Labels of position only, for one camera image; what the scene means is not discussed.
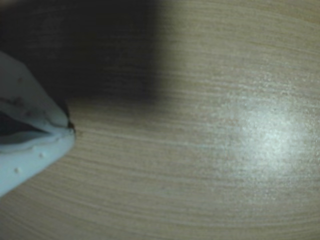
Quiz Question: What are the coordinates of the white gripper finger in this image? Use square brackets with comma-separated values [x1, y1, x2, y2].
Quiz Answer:
[0, 50, 71, 129]
[0, 129, 76, 199]

